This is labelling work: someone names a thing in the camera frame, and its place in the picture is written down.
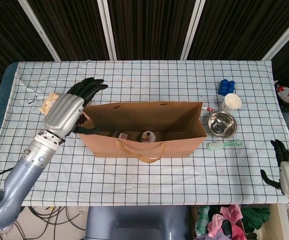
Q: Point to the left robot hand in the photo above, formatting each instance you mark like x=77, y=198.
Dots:
x=63, y=112

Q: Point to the yellow snack packet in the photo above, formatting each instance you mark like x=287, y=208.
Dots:
x=48, y=102

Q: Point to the clear plastic cookie jar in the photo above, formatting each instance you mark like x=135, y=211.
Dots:
x=122, y=135

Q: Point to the pink cupcake toy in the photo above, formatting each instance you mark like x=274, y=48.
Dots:
x=148, y=136

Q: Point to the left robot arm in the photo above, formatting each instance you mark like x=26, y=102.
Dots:
x=22, y=180

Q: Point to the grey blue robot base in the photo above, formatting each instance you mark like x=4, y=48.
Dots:
x=134, y=217

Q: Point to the brown paper shopping bag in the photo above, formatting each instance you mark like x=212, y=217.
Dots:
x=174, y=147

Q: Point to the dark green cloth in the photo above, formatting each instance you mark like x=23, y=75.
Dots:
x=255, y=216

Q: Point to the green toothbrush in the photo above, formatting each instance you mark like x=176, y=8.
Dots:
x=215, y=145

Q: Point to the pink cloth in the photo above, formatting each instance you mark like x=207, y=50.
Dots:
x=217, y=222

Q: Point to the stainless steel bowl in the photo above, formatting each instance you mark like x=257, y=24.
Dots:
x=222, y=124

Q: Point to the teal patterned cloth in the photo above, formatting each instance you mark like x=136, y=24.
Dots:
x=202, y=220

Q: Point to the white paper cup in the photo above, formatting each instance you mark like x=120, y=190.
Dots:
x=230, y=102

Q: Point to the purple cloth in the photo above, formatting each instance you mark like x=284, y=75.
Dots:
x=209, y=237

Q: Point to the white black checked tablecloth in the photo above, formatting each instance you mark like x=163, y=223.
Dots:
x=144, y=180

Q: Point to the small red white tube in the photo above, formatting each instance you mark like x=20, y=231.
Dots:
x=207, y=108

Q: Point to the blue toy building block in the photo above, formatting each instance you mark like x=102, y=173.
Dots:
x=226, y=87

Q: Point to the white partition frame post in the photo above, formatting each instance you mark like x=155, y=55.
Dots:
x=193, y=30
x=107, y=30
x=40, y=30
x=284, y=40

